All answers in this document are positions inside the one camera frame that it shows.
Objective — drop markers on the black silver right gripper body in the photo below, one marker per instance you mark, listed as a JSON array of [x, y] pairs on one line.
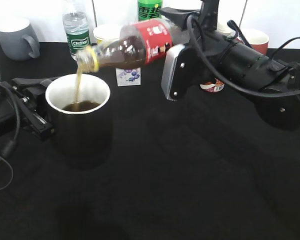
[[182, 69]]

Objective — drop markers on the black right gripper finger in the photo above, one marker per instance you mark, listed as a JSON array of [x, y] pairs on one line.
[[179, 16]]

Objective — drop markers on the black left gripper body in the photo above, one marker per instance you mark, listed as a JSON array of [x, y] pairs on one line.
[[31, 96]]

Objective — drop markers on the red label tea bottle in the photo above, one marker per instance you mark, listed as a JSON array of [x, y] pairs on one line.
[[139, 44]]

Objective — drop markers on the black mug white interior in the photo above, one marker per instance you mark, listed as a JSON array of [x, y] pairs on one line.
[[82, 119]]

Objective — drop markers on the white paper cup behind arm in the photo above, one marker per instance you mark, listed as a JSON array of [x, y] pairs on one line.
[[223, 28]]

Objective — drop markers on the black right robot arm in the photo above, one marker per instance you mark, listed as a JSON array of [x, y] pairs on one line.
[[272, 85]]

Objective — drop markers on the green sprite bottle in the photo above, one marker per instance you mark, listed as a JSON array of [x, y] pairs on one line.
[[148, 9]]

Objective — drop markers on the yellow paper cup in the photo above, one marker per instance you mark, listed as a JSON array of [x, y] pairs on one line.
[[106, 33]]

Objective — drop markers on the red paper cup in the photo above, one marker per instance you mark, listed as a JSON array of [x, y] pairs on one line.
[[257, 39]]

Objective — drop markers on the red white small can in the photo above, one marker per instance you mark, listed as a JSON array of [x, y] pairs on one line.
[[211, 87]]

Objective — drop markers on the white blueberry milk carton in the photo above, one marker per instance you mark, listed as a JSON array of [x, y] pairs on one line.
[[128, 77]]

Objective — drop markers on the grey ceramic mug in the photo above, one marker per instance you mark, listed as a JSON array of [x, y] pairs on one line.
[[18, 39]]

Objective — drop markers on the clear water bottle green label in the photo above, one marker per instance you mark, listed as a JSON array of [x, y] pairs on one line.
[[76, 25]]

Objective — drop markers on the black table mat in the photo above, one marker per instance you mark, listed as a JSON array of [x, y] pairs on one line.
[[206, 167]]

